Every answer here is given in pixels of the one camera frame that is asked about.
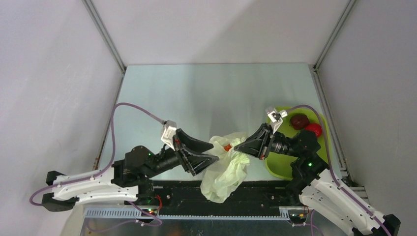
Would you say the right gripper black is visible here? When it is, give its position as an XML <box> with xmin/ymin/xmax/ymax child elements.
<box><xmin>234</xmin><ymin>122</ymin><xmax>301</xmax><ymax>160</ymax></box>

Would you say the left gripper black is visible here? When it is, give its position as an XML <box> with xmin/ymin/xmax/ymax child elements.
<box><xmin>146</xmin><ymin>129</ymin><xmax>220</xmax><ymax>178</ymax></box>

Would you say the red fake fruit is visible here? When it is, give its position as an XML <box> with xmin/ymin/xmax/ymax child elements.
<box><xmin>304</xmin><ymin>123</ymin><xmax>323</xmax><ymax>138</ymax></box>
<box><xmin>223</xmin><ymin>144</ymin><xmax>232</xmax><ymax>152</ymax></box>

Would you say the pale green plastic bag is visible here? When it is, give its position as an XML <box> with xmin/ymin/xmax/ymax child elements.
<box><xmin>200</xmin><ymin>132</ymin><xmax>250</xmax><ymax>204</ymax></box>

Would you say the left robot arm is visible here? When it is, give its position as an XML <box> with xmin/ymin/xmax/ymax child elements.
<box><xmin>41</xmin><ymin>129</ymin><xmax>219</xmax><ymax>212</ymax></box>

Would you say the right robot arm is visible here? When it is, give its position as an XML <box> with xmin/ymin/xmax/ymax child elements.
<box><xmin>234</xmin><ymin>123</ymin><xmax>401</xmax><ymax>236</ymax></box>

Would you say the dark brown fake fruit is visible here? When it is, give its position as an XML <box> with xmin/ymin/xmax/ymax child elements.
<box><xmin>290</xmin><ymin>114</ymin><xmax>310</xmax><ymax>130</ymax></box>

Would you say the green plastic tray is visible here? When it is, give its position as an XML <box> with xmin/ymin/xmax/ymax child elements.
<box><xmin>265</xmin><ymin>108</ymin><xmax>333</xmax><ymax>180</ymax></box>

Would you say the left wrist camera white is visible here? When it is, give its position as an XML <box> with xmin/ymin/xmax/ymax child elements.
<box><xmin>160</xmin><ymin>120</ymin><xmax>177</xmax><ymax>150</ymax></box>

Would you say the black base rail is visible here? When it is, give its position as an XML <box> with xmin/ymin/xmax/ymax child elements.
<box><xmin>128</xmin><ymin>177</ymin><xmax>318</xmax><ymax>219</ymax></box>

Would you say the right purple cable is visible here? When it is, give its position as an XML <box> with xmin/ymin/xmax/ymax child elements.
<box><xmin>286</xmin><ymin>104</ymin><xmax>391</xmax><ymax>236</ymax></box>

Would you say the left aluminium frame post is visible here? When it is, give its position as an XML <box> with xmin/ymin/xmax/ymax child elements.
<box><xmin>81</xmin><ymin>0</ymin><xmax>127</xmax><ymax>74</ymax></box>

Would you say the aluminium frame post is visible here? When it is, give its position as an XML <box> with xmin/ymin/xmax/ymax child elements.
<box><xmin>314</xmin><ymin>0</ymin><xmax>358</xmax><ymax>71</ymax></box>
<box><xmin>81</xmin><ymin>0</ymin><xmax>127</xmax><ymax>74</ymax></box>

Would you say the right aluminium frame post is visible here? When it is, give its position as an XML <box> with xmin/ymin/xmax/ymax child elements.
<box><xmin>314</xmin><ymin>0</ymin><xmax>358</xmax><ymax>71</ymax></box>

